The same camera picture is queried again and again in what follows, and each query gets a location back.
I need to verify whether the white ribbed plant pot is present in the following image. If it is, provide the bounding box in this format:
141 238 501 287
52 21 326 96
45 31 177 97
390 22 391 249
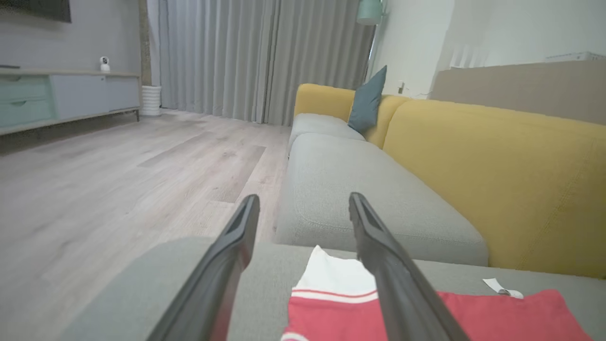
141 85 162 117

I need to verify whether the large yellow sofa back cushion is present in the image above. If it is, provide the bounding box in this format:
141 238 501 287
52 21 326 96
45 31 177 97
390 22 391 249
383 99 606 279

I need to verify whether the small yellow sofa back cushion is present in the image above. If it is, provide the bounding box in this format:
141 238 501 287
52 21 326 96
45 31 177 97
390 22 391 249
294 84 410 150

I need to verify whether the blue-grey throw pillow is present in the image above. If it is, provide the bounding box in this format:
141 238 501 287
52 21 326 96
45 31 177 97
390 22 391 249
348 65 388 135

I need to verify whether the grey mint television cabinet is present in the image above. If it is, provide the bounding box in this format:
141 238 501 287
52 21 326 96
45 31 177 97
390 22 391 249
0 69 142 137

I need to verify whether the red garment with white sleeve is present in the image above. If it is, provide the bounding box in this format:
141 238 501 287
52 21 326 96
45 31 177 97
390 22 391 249
282 245 593 341

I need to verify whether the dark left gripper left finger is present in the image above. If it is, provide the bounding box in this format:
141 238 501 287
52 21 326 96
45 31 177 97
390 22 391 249
147 194 261 341

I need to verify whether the beige panel behind sofa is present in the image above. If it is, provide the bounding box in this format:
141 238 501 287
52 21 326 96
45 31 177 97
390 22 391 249
428 59 606 126

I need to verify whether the grey pleated curtain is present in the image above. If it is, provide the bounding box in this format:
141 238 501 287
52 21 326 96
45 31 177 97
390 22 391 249
147 0 377 126

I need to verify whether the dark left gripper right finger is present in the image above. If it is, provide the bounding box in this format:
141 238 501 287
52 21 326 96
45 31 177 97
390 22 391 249
349 192 469 341

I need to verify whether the black flat television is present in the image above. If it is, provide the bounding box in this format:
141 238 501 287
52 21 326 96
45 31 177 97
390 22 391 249
0 0 71 23

